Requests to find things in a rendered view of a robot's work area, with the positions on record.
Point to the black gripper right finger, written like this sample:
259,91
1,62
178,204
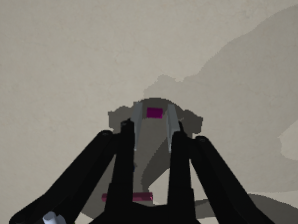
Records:
229,201

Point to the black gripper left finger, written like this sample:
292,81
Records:
65,199

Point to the magenta block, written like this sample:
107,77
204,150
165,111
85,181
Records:
154,112

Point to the pink rod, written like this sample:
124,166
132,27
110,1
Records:
146,196

